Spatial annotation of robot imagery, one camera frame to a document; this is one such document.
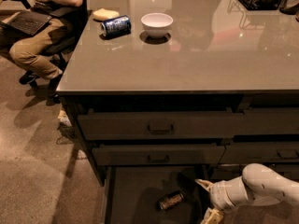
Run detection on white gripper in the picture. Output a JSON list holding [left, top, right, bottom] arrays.
[[194, 176, 249, 224]]

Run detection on white ceramic bowl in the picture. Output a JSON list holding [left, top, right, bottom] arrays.
[[141, 13, 173, 38]]

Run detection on blue soda can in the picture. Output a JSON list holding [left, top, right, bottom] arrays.
[[101, 15, 131, 37]]

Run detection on black office chair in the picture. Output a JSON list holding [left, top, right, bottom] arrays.
[[3, 0, 81, 70]]

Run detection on top left drawer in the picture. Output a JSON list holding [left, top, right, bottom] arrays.
[[78, 112, 244, 140]]

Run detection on middle left drawer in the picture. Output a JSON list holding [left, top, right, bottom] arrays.
[[92, 144, 225, 166]]

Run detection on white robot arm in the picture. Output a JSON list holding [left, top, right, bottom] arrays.
[[194, 163, 299, 224]]

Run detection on dark round container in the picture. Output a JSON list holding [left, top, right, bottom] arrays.
[[279, 0, 299, 15]]

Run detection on black laptop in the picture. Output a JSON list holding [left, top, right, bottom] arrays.
[[0, 10, 51, 36]]

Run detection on middle right drawer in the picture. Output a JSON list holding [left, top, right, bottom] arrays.
[[221, 141, 299, 164]]

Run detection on open bottom drawer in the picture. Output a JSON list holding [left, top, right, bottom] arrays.
[[103, 166, 210, 224]]

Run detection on orange soda can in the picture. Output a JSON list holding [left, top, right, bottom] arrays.
[[157, 190, 184, 211]]

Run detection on seated person khaki trousers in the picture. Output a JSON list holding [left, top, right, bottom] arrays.
[[0, 0, 86, 89]]

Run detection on yellow sponge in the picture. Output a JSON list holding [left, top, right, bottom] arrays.
[[93, 8, 120, 21]]

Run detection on top right drawer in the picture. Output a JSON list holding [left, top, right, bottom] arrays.
[[240, 108, 299, 135]]

